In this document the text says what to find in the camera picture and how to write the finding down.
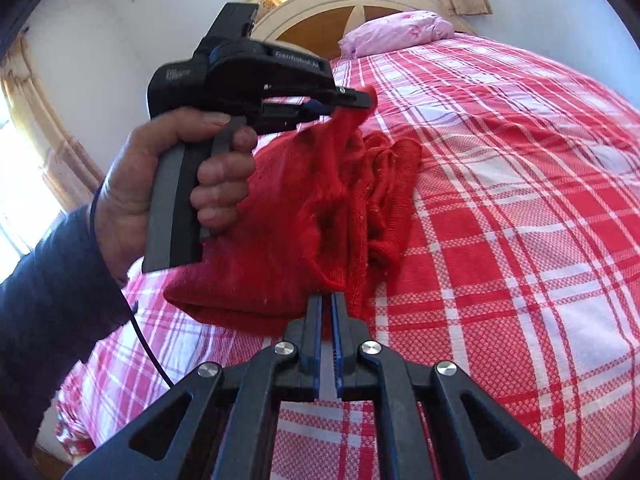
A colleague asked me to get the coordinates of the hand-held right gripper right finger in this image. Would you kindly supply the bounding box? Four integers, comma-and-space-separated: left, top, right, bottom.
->
330, 292, 581, 480

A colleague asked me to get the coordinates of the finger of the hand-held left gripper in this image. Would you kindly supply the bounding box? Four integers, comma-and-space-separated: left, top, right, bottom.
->
260, 100, 333, 123
320, 86, 376, 111

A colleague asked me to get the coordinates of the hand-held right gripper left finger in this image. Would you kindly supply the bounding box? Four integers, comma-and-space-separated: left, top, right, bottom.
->
62, 294, 323, 480

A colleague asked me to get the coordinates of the red knitted sweater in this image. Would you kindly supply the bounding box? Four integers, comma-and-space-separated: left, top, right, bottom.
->
162, 85, 423, 336

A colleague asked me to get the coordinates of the person's left forearm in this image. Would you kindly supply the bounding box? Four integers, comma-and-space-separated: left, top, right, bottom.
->
0, 205, 136, 461

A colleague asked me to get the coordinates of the person's left hand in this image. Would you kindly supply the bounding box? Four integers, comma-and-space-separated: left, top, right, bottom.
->
95, 109, 258, 286

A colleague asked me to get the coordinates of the pink pillow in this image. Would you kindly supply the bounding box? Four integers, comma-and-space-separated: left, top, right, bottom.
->
339, 10, 456, 57

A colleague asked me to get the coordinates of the cream arched wooden headboard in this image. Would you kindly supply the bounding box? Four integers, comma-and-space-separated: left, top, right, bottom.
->
250, 0, 476, 61

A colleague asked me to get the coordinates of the red white plaid blanket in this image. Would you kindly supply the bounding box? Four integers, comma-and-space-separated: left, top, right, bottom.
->
55, 35, 640, 480

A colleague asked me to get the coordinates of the brown curtain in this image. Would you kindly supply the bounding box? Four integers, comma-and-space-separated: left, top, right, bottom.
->
0, 35, 106, 221

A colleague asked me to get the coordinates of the window beside bed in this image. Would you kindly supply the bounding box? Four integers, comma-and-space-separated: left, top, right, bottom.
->
0, 105, 66, 256

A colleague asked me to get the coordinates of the black cable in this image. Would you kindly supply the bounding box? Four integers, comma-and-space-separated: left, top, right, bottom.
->
90, 177, 177, 390

